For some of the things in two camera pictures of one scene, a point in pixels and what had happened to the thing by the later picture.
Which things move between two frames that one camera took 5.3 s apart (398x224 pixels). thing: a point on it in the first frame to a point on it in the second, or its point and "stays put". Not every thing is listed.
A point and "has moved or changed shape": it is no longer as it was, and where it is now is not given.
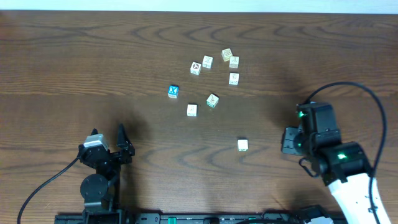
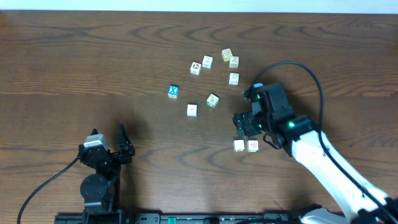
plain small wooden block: [191, 110] stays put
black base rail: [198, 218] stays put
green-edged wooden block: [212, 101] stays put
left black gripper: [110, 155] stays put
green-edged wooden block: [242, 145] has moved or changed shape
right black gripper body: [297, 142] to [254, 124]
